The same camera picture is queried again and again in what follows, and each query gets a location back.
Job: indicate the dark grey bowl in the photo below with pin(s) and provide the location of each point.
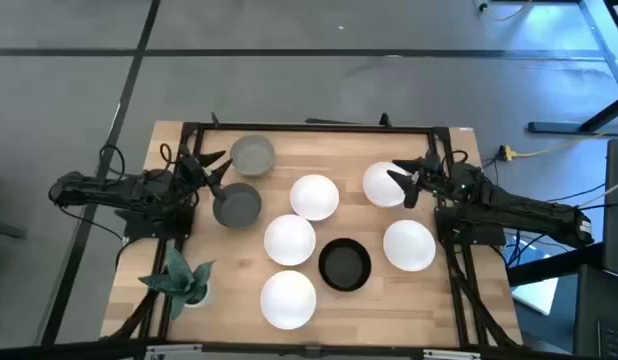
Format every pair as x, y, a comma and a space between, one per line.
239, 206

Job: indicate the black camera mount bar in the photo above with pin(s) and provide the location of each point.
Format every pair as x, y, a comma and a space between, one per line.
309, 350

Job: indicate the black desk leg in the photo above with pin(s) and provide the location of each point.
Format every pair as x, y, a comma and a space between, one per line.
584, 120

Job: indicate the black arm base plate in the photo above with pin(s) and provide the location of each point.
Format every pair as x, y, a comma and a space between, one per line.
476, 230
159, 227

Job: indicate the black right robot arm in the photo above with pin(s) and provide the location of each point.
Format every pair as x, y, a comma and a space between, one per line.
514, 205

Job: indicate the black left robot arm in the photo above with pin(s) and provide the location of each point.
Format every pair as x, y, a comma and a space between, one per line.
99, 192

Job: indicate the artificial green plant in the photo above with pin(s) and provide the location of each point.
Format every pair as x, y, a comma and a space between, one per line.
176, 280

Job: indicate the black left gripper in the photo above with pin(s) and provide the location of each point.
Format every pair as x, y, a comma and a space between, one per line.
190, 171

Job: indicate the light grey bowl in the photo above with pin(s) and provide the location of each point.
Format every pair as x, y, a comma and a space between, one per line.
252, 156

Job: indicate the black bowl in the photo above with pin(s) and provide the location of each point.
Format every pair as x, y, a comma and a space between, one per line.
344, 264

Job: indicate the black box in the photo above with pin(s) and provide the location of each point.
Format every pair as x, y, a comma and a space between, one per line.
601, 315

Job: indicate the white bowl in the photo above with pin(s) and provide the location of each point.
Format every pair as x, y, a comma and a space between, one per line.
289, 240
288, 300
381, 185
409, 245
314, 197

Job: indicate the black aluminium table frame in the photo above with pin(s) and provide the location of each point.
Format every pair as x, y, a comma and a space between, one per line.
314, 127

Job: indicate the dark computer monitor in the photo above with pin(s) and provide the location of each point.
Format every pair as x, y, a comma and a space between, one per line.
617, 210

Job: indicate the white plant pot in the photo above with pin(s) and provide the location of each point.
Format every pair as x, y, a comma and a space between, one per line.
203, 299

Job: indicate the yellow power strip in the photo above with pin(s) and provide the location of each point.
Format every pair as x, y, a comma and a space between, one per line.
506, 151

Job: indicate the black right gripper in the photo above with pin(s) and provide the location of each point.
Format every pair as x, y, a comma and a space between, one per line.
431, 172

